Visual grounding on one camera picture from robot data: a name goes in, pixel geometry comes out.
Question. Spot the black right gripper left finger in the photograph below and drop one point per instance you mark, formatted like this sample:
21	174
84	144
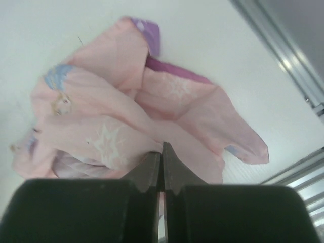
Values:
86	210

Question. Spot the right aluminium corner post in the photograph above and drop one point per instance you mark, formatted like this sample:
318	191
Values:
288	54

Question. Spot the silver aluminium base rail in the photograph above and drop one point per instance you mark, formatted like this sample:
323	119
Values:
306	178

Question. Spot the purple Elsa print pillowcase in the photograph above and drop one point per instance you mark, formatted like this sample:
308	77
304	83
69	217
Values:
100	111

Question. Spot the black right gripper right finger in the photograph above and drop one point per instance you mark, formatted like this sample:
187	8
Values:
196	211

